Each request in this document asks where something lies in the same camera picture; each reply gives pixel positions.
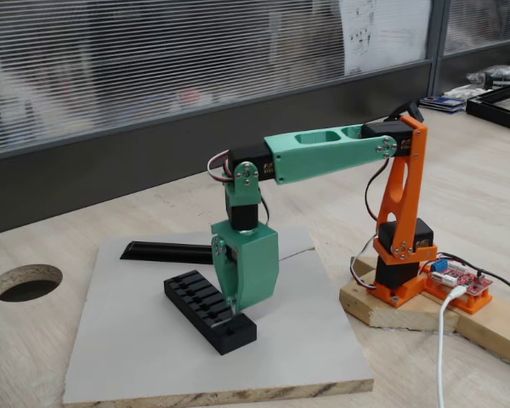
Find red white black servo wire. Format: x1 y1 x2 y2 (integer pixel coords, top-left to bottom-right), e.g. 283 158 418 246
364 159 392 222
207 149 233 184
349 232 382 292

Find dark grey window frame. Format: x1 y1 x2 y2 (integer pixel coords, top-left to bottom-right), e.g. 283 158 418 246
0 0 510 239

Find black rectangular frame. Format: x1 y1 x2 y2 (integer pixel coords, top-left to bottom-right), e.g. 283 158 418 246
465 80 510 135

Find black cable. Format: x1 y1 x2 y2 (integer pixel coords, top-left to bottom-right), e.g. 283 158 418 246
437 252 510 298

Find white usb cable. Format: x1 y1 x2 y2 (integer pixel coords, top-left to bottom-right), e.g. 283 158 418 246
435 285 467 408

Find white printed paper sheet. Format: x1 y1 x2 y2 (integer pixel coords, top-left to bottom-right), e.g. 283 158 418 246
338 0 434 77

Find black slotted holder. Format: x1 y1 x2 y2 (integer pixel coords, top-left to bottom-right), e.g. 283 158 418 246
162 269 258 356

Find black rail profile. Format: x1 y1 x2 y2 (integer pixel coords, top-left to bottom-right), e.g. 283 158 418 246
119 240 214 266

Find blue and white card stack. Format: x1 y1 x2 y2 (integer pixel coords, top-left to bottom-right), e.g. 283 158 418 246
418 95 468 114

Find white paper sheets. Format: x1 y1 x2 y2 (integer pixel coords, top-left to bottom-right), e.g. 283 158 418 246
444 83 486 101

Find horizontal window blinds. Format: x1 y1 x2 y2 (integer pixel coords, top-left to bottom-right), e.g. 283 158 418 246
444 0 510 55
0 0 433 150

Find clear bag with black parts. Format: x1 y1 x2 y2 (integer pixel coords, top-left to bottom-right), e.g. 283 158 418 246
466 63 510 93

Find red controller board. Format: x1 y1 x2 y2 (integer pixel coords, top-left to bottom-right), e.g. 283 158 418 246
424 256 494 297

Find grey topped plywood board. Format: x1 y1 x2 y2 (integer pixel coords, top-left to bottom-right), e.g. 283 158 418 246
62 226 375 405

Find wooden base block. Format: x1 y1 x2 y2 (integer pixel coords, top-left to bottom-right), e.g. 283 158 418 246
338 253 461 333

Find long wooden plank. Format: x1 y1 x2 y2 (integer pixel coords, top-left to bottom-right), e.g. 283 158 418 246
424 292 510 371

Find orange controller board mount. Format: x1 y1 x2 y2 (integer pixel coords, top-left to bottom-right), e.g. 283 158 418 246
422 271 494 316

